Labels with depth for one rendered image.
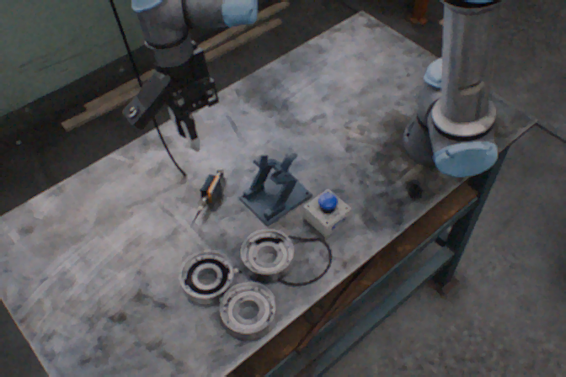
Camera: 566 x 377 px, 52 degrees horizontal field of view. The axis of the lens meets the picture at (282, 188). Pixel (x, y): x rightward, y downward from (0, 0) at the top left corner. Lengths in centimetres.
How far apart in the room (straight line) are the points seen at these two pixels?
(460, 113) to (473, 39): 16
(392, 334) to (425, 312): 15
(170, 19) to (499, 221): 168
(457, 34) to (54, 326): 89
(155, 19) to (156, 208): 48
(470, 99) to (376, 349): 111
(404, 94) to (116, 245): 79
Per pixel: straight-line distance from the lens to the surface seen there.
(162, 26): 96
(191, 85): 106
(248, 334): 107
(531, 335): 213
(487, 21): 97
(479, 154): 114
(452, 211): 161
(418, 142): 134
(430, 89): 124
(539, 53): 312
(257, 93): 150
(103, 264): 123
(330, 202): 117
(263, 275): 112
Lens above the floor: 181
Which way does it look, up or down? 52 degrees down
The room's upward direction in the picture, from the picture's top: 1 degrees counter-clockwise
